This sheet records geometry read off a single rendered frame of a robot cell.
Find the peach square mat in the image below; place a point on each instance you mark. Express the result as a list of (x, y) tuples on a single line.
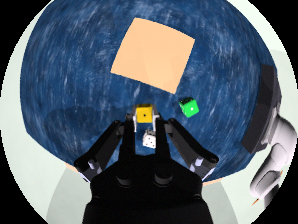
[(154, 54)]

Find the white die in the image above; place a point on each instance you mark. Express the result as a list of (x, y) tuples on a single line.
[(149, 138)]

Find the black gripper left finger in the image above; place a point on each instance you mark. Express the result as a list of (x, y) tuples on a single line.
[(97, 157)]

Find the green die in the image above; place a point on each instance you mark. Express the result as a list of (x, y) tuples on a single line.
[(189, 106)]

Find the yellow die with black pips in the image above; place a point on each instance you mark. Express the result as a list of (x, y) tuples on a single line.
[(144, 113)]

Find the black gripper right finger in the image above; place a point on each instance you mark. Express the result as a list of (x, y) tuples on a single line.
[(198, 159)]

